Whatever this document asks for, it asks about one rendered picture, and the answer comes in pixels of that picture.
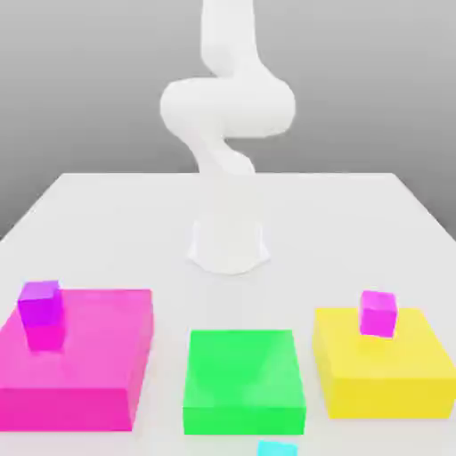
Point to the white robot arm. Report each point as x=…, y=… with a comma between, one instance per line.
x=228, y=107

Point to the small magenta cube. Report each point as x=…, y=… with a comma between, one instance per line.
x=377, y=315

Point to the small purple cube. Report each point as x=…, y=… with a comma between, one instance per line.
x=41, y=313

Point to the small cyan cube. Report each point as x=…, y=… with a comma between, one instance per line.
x=277, y=449

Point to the large green box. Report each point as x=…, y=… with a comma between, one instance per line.
x=244, y=377

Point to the large pink box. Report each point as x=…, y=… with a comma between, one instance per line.
x=96, y=356

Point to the large yellow box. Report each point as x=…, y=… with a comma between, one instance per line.
x=384, y=370

